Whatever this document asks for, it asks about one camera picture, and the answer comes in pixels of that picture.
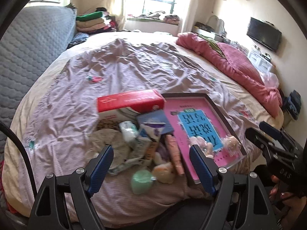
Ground dark patterned cloth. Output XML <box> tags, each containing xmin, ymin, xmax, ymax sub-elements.
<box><xmin>68</xmin><ymin>32</ymin><xmax>89</xmax><ymax>49</ymax></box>

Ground red tissue box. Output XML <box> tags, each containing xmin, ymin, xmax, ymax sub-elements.
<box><xmin>97</xmin><ymin>89</ymin><xmax>166</xmax><ymax>125</ymax></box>

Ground clear plastic bag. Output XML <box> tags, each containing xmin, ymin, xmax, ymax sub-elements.
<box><xmin>261</xmin><ymin>72</ymin><xmax>280</xmax><ymax>89</ymax></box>

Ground green patterned cloth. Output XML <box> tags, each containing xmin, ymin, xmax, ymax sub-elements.
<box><xmin>199</xmin><ymin>35</ymin><xmax>226</xmax><ymax>58</ymax></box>

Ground pink white fluffy hair tie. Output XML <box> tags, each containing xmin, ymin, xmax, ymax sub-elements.
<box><xmin>191</xmin><ymin>136</ymin><xmax>215</xmax><ymax>159</ymax></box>

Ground white printed packet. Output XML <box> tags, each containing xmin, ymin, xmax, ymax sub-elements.
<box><xmin>140</xmin><ymin>122</ymin><xmax>166</xmax><ymax>146</ymax></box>

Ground clothes on window sill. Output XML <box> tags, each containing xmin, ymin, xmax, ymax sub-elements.
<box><xmin>141</xmin><ymin>11</ymin><xmax>180</xmax><ymax>24</ymax></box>

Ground pink quilt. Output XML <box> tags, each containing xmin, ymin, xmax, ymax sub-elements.
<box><xmin>176</xmin><ymin>32</ymin><xmax>283</xmax><ymax>118</ymax></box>

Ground grey quilted headboard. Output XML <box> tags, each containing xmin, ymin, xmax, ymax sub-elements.
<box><xmin>0</xmin><ymin>6</ymin><xmax>77</xmax><ymax>159</ymax></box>

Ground pink box tray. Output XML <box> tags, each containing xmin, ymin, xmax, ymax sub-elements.
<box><xmin>161</xmin><ymin>93</ymin><xmax>247</xmax><ymax>185</ymax></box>

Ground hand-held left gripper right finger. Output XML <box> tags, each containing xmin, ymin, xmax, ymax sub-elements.
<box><xmin>189</xmin><ymin>145</ymin><xmax>280</xmax><ymax>230</ymax></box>

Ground cream plush toy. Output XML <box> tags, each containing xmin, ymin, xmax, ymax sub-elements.
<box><xmin>152</xmin><ymin>152</ymin><xmax>177</xmax><ymax>184</ymax></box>

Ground person's right hand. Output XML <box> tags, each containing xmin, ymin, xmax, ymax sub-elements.
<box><xmin>268</xmin><ymin>175</ymin><xmax>307</xmax><ymax>223</ymax></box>

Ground blue bag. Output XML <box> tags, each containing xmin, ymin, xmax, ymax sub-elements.
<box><xmin>283</xmin><ymin>90</ymin><xmax>301</xmax><ymax>120</ymax></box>

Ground leopard print cloth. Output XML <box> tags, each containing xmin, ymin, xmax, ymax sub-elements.
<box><xmin>97</xmin><ymin>118</ymin><xmax>120</xmax><ymax>132</ymax></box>

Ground white framed mirror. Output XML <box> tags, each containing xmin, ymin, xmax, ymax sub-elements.
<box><xmin>206</xmin><ymin>15</ymin><xmax>226</xmax><ymax>35</ymax></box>

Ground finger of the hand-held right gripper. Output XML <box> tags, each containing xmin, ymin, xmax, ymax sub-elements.
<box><xmin>245</xmin><ymin>127</ymin><xmax>298</xmax><ymax>163</ymax></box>
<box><xmin>258</xmin><ymin>121</ymin><xmax>296</xmax><ymax>149</ymax></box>

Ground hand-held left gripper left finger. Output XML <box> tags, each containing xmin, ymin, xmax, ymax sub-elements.
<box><xmin>28</xmin><ymin>144</ymin><xmax>114</xmax><ymax>230</ymax></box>

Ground wrapped pink towel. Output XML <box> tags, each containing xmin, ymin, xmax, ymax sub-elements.
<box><xmin>164</xmin><ymin>134</ymin><xmax>185</xmax><ymax>175</ymax></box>

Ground white cabinet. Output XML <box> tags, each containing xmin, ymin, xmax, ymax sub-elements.
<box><xmin>247</xmin><ymin>48</ymin><xmax>275</xmax><ymax>72</ymax></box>

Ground purple hair tie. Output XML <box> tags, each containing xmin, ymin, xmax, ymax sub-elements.
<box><xmin>157</xmin><ymin>144</ymin><xmax>171</xmax><ymax>160</ymax></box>

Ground cream curtain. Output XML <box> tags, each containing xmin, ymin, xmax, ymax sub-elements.
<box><xmin>115</xmin><ymin>0</ymin><xmax>130</xmax><ymax>31</ymax></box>
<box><xmin>180</xmin><ymin>0</ymin><xmax>199</xmax><ymax>33</ymax></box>

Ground floral fabric scrunchie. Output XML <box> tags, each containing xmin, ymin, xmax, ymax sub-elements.
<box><xmin>87</xmin><ymin>128</ymin><xmax>135</xmax><ymax>175</ymax></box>

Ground stack of folded clothes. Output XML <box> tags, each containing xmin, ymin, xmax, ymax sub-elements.
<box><xmin>75</xmin><ymin>11</ymin><xmax>118</xmax><ymax>35</ymax></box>

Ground black television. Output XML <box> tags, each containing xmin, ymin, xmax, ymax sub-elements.
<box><xmin>247</xmin><ymin>17</ymin><xmax>282</xmax><ymax>53</ymax></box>

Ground navy blue box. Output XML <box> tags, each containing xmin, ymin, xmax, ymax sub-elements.
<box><xmin>137</xmin><ymin>111</ymin><xmax>174</xmax><ymax>135</ymax></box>

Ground black cable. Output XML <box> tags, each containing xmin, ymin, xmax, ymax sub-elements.
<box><xmin>0</xmin><ymin>121</ymin><xmax>37</xmax><ymax>197</ymax></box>

